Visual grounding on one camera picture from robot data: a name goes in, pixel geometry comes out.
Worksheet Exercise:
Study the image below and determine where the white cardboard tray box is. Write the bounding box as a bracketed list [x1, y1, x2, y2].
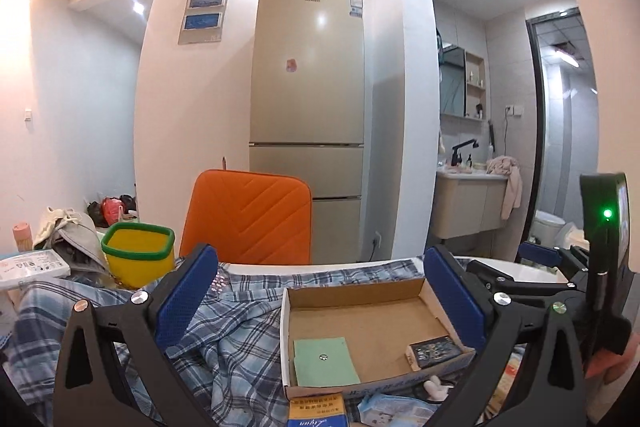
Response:
[280, 279, 475, 399]

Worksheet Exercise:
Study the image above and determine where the yellow bin green rim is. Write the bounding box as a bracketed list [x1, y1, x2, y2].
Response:
[101, 222, 175, 289]

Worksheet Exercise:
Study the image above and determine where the beige refrigerator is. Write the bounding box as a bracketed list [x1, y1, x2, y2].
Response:
[250, 0, 364, 265]

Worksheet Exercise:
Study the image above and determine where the white tissue pack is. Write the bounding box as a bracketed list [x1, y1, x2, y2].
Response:
[0, 249, 70, 291]

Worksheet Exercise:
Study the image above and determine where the bathroom vanity cabinet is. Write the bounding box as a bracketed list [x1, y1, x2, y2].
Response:
[431, 170, 506, 241]

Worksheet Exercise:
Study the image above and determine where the black faucet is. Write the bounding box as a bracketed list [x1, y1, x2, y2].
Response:
[450, 137, 480, 167]

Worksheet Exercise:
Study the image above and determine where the wall electrical panel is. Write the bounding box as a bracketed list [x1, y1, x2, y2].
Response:
[178, 0, 228, 46]

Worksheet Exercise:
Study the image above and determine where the person's right hand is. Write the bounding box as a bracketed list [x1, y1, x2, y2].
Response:
[585, 349, 634, 403]

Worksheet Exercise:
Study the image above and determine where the red gold cigarette carton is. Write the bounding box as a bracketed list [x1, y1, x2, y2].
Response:
[286, 393, 349, 427]

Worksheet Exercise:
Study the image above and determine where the orange chair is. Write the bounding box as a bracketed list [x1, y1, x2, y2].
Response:
[179, 169, 312, 265]

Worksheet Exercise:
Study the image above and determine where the white toilet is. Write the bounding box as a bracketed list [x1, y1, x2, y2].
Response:
[529, 210, 566, 248]

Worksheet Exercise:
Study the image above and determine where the blue wet wipes pack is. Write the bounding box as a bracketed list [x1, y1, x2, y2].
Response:
[358, 393, 438, 427]

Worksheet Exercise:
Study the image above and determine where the green paper card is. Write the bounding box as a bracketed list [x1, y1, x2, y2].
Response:
[293, 337, 361, 388]

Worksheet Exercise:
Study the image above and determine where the grey clothes pile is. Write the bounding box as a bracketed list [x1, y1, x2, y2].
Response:
[32, 207, 110, 275]

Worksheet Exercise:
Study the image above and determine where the pink bottle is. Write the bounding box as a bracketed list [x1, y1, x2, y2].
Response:
[12, 222, 34, 253]

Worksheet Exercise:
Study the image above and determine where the mirror cabinet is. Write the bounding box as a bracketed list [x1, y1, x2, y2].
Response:
[438, 43, 487, 120]

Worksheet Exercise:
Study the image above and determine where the pink towel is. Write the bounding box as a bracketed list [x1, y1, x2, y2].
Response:
[487, 156, 523, 221]

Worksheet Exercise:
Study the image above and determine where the black small box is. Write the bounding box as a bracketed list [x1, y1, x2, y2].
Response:
[406, 336, 463, 372]

